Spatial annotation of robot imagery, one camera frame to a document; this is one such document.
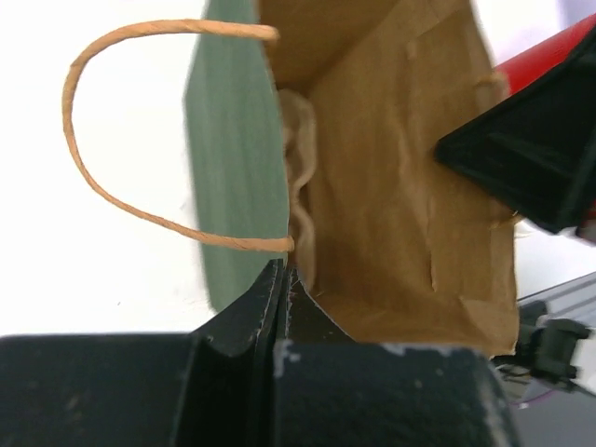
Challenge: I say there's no red straw holder cup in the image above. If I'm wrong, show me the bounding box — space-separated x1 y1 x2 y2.
496 14 595 96

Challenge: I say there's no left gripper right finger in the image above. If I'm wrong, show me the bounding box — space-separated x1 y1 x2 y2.
274 269 522 446

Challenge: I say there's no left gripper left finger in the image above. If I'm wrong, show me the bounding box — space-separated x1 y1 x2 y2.
1 261 284 446

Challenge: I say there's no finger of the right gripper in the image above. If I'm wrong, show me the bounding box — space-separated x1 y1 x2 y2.
435 34 595 234

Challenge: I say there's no brown green paper bag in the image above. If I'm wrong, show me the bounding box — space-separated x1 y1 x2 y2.
62 1 519 357

